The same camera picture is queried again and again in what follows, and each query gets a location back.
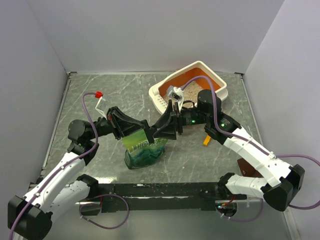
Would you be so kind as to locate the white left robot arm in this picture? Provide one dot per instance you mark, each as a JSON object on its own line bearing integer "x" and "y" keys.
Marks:
{"x": 33, "y": 215}

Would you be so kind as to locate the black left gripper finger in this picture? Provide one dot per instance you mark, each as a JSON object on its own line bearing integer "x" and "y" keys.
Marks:
{"x": 149, "y": 131}
{"x": 124, "y": 125}

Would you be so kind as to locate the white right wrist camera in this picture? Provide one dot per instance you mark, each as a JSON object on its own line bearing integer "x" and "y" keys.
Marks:
{"x": 176, "y": 93}

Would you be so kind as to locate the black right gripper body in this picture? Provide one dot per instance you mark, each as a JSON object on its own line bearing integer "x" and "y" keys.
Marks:
{"x": 192, "y": 116}

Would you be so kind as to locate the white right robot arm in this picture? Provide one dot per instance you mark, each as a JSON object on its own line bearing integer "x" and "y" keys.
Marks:
{"x": 279, "y": 182}

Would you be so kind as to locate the green litter bag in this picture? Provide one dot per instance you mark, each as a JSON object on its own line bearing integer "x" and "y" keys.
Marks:
{"x": 139, "y": 152}

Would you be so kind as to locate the brown wooden block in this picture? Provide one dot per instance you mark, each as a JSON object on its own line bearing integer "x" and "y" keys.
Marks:
{"x": 247, "y": 170}

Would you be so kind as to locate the yellow plastic scoop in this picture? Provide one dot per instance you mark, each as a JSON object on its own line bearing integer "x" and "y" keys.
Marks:
{"x": 207, "y": 140}

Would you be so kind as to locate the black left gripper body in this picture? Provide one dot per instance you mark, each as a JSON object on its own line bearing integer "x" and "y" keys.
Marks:
{"x": 103, "y": 127}

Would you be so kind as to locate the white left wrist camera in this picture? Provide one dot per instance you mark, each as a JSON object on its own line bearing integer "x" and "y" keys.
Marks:
{"x": 102, "y": 106}

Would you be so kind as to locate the white orange litter box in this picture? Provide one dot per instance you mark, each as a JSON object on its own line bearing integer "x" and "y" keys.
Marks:
{"x": 182, "y": 76}

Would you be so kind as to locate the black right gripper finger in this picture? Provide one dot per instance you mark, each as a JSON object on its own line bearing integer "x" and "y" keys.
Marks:
{"x": 166, "y": 121}
{"x": 167, "y": 131}

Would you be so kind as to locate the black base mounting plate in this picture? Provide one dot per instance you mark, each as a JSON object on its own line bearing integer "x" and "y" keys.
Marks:
{"x": 114, "y": 197}

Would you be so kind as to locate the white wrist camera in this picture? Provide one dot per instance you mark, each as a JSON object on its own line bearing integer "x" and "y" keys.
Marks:
{"x": 102, "y": 106}
{"x": 176, "y": 93}

